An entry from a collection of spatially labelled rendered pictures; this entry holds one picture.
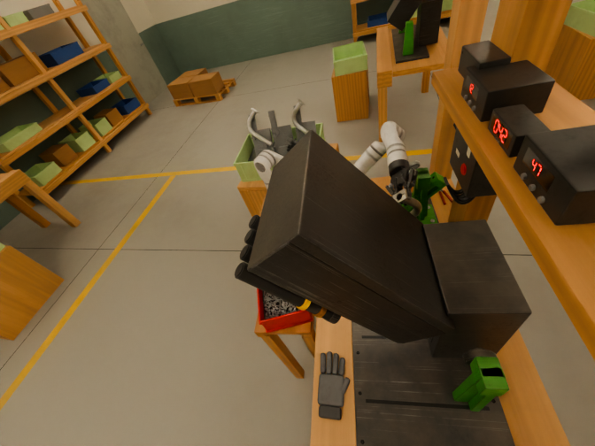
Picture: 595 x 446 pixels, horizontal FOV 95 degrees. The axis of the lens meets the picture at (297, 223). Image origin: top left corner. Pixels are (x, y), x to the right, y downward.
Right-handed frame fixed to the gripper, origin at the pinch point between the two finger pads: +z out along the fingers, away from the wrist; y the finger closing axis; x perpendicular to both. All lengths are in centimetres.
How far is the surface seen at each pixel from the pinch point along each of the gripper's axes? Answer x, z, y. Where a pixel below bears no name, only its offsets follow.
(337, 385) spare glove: -9, 60, -31
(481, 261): 5.7, 27.8, 16.2
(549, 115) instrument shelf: -1.3, 1.8, 42.8
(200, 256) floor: -33, -40, -223
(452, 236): 3.8, 18.9, 11.1
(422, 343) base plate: 17, 47, -15
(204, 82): -75, -444, -357
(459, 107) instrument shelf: -10.8, -8.4, 29.9
